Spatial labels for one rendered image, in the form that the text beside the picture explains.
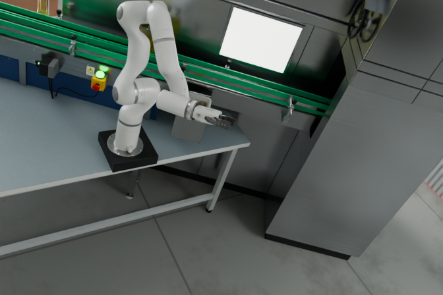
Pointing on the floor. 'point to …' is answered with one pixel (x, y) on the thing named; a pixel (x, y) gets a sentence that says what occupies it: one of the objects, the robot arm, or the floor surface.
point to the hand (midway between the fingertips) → (229, 123)
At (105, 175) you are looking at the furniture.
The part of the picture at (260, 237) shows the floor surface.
